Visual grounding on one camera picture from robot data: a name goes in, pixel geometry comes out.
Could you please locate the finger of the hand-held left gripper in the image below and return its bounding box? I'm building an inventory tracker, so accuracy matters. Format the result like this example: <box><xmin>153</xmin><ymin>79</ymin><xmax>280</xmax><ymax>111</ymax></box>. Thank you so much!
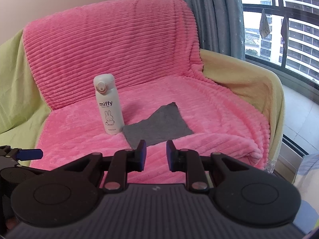
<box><xmin>0</xmin><ymin>146</ymin><xmax>43</xmax><ymax>166</ymax></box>

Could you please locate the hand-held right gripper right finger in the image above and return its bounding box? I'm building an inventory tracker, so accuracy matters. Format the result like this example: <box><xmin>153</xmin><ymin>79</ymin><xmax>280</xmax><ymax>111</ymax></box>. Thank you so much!
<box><xmin>166</xmin><ymin>140</ymin><xmax>265</xmax><ymax>193</ymax></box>

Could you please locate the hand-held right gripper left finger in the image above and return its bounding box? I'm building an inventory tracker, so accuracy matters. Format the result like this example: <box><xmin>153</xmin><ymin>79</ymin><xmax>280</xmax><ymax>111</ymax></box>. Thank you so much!
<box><xmin>50</xmin><ymin>140</ymin><xmax>147</xmax><ymax>193</ymax></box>

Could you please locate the grey cleaning cloth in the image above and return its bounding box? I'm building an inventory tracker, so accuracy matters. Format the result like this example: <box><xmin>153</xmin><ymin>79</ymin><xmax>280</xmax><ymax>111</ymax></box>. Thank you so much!
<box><xmin>122</xmin><ymin>102</ymin><xmax>194</xmax><ymax>148</ymax></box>

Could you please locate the white insulated bottle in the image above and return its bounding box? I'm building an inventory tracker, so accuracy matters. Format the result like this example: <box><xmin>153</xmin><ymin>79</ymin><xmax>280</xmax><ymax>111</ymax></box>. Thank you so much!
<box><xmin>93</xmin><ymin>73</ymin><xmax>125</xmax><ymax>135</ymax></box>

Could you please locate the yellow-green covered armchair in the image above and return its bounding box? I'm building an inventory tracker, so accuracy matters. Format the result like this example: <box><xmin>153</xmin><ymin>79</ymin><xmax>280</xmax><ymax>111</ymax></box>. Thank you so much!
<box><xmin>0</xmin><ymin>27</ymin><xmax>286</xmax><ymax>177</ymax></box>

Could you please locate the pink ribbed blanket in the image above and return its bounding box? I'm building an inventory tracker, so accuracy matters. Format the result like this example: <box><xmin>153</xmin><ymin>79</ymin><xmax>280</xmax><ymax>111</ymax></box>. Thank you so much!
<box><xmin>22</xmin><ymin>0</ymin><xmax>271</xmax><ymax>185</ymax></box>

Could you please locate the blue striped bag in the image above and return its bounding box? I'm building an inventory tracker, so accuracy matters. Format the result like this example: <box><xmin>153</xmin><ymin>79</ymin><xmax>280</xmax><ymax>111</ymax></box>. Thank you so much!
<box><xmin>291</xmin><ymin>153</ymin><xmax>319</xmax><ymax>197</ymax></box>

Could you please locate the grey-blue curtain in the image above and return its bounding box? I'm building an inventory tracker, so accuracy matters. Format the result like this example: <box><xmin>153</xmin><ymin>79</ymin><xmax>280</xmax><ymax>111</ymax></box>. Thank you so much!
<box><xmin>174</xmin><ymin>0</ymin><xmax>247</xmax><ymax>61</ymax></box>

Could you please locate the hanging grey laundry cloth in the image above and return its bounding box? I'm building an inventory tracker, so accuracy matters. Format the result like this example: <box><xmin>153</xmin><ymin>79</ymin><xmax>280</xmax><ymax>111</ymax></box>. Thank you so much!
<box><xmin>259</xmin><ymin>9</ymin><xmax>272</xmax><ymax>40</ymax></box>
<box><xmin>280</xmin><ymin>17</ymin><xmax>289</xmax><ymax>44</ymax></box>

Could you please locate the apartment building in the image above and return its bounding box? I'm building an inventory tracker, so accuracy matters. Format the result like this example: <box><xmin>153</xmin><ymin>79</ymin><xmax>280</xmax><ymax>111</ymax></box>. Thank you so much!
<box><xmin>245</xmin><ymin>0</ymin><xmax>319</xmax><ymax>80</ymax></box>

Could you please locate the black window frame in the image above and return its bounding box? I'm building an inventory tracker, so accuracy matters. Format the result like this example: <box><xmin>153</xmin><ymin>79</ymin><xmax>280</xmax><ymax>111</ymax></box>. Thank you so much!
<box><xmin>242</xmin><ymin>0</ymin><xmax>319</xmax><ymax>160</ymax></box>

